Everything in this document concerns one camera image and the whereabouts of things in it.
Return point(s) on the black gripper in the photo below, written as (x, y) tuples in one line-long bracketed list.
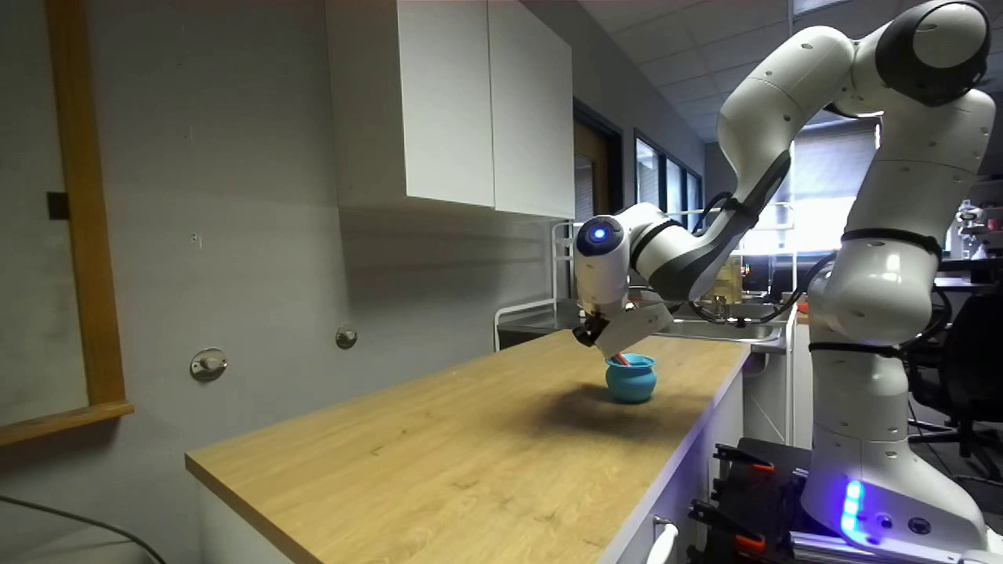
[(631, 324)]

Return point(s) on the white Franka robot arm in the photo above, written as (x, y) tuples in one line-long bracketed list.
[(889, 282)]

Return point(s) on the blue round cup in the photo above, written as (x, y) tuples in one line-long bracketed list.
[(631, 384)]

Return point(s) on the steel sink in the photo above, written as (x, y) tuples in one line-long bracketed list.
[(730, 329)]

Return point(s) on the black clamp with orange grips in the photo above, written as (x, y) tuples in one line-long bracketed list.
[(746, 501)]

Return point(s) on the window with blinds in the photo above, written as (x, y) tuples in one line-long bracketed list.
[(831, 188)]

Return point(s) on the black office chair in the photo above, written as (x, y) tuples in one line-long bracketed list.
[(965, 365)]

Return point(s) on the wood framed whiteboard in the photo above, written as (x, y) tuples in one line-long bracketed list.
[(88, 260)]

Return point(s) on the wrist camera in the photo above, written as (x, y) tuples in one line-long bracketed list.
[(588, 328)]

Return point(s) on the white wall cabinet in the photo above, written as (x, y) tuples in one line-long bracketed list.
[(460, 103)]

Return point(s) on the round metal wall knob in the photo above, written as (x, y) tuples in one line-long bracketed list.
[(208, 365), (345, 336)]

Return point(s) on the small black wall bracket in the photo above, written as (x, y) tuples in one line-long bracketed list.
[(56, 204)]

